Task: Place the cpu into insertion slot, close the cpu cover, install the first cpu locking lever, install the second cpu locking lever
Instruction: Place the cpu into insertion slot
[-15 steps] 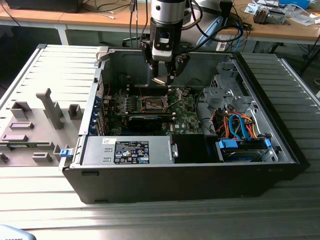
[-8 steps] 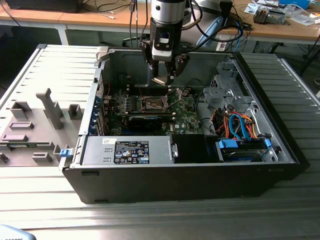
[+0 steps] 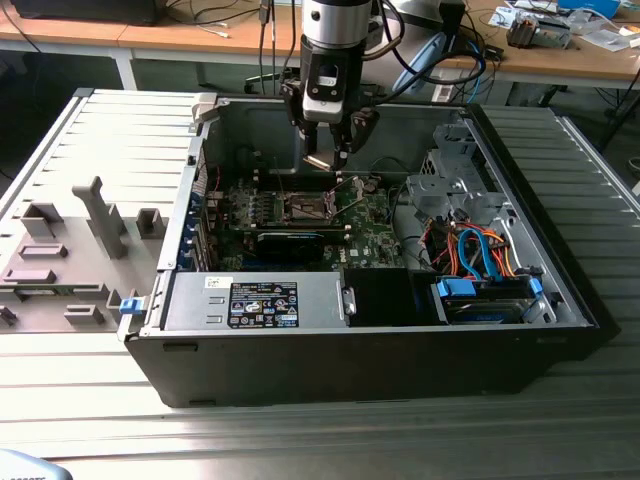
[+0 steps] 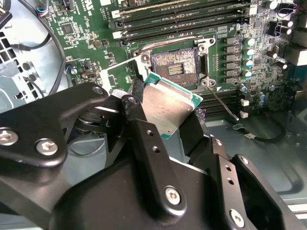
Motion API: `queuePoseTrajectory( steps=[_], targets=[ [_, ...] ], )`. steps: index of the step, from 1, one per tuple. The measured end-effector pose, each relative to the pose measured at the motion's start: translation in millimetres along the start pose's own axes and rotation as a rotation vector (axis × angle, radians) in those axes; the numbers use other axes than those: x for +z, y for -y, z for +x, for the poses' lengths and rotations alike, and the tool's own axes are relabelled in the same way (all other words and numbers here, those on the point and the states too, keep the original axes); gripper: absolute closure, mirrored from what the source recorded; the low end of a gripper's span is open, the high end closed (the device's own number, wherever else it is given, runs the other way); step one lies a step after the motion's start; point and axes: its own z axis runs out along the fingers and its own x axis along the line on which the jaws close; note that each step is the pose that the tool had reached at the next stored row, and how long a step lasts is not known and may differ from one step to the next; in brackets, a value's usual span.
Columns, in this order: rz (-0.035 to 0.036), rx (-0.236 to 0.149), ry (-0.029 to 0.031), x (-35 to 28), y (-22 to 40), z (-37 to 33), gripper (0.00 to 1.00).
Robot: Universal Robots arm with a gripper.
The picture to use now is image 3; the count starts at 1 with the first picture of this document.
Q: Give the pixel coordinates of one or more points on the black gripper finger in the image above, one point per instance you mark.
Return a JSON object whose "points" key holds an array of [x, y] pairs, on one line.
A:
{"points": [[357, 132], [295, 107]]}

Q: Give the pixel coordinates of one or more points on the silver green CPU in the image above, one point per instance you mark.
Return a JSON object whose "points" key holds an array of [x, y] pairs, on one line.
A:
{"points": [[317, 161]]}

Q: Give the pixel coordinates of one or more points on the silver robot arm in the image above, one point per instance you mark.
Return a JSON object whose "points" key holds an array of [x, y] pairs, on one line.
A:
{"points": [[335, 20]]}

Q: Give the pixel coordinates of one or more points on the CPU socket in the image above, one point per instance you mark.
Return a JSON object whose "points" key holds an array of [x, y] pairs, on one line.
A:
{"points": [[306, 212]]}

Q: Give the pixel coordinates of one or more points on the CPU cooler heatsink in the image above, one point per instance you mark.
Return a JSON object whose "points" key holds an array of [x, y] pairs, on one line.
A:
{"points": [[522, 32]]}

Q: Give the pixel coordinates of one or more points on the white label tag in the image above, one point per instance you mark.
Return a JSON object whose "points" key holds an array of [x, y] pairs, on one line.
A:
{"points": [[442, 91]]}

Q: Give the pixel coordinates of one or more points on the metal drive cage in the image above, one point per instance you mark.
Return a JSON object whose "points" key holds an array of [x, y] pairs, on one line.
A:
{"points": [[432, 192]]}

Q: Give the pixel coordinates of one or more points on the green motherboard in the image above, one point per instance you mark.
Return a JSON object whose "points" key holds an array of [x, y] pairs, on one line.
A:
{"points": [[372, 235]]}

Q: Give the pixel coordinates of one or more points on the black upright box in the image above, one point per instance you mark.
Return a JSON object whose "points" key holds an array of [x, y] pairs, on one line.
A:
{"points": [[454, 30]]}

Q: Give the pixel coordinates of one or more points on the black graphics card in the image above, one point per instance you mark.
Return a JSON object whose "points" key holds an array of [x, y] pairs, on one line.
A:
{"points": [[290, 246]]}

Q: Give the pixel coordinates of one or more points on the printed paper leaflet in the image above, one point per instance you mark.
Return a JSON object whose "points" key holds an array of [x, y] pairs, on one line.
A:
{"points": [[502, 17]]}

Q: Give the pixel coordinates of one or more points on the wooden desk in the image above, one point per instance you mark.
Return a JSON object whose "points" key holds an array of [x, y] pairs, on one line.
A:
{"points": [[550, 62], [150, 37]]}

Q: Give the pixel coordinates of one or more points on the grey metal device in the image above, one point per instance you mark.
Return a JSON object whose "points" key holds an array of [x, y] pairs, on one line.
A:
{"points": [[555, 35]]}

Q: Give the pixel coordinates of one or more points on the grey power supply unit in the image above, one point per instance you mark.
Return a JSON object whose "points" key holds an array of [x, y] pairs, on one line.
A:
{"points": [[195, 300]]}

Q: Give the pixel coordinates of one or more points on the hard disk in blue carrier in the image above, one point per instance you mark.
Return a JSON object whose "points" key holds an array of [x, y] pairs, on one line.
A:
{"points": [[480, 312]]}

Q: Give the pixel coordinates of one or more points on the black flat device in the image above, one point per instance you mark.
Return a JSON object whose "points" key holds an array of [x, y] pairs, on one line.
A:
{"points": [[85, 12]]}

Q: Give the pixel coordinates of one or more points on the black open PC case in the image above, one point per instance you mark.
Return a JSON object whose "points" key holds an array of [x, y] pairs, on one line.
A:
{"points": [[350, 370]]}

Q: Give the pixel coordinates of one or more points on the blue cardboard box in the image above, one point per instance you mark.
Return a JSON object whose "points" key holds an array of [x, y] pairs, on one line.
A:
{"points": [[590, 6]]}

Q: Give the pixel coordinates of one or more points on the clear plastic bag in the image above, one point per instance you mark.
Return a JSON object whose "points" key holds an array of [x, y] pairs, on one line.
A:
{"points": [[605, 40]]}

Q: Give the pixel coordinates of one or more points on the grey parts rack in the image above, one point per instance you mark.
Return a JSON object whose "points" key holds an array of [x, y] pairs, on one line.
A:
{"points": [[75, 235]]}

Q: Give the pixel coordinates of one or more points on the blue case latch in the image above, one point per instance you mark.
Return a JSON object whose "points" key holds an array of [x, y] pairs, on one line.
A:
{"points": [[131, 306]]}

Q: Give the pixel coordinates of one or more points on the green RAM stick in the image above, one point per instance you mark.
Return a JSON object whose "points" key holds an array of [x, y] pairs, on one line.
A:
{"points": [[35, 291]]}

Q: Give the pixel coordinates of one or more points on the pale rounded device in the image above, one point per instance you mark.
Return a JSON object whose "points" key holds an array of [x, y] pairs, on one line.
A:
{"points": [[25, 470]]}

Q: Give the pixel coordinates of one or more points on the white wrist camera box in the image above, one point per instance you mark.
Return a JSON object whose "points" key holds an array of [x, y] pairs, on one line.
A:
{"points": [[325, 107]]}

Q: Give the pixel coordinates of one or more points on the beige plastic bracket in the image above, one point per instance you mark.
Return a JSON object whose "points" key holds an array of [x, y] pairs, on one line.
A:
{"points": [[205, 107]]}

